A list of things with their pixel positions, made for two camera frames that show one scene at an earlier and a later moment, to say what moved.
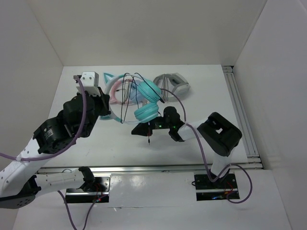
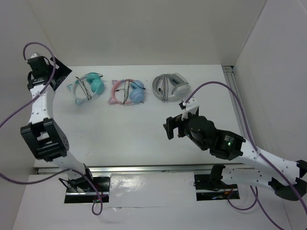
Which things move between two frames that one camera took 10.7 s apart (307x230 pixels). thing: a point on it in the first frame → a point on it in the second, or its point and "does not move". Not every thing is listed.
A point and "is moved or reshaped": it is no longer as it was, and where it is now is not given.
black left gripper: [103, 100] → [63, 72]
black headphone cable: [121, 113] is moved or reshaped
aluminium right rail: [247, 140] does not move
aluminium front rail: [145, 169] does not move
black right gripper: [141, 129] → [171, 122]
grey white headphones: [175, 82] does not move
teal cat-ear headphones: [149, 93] → [97, 86]
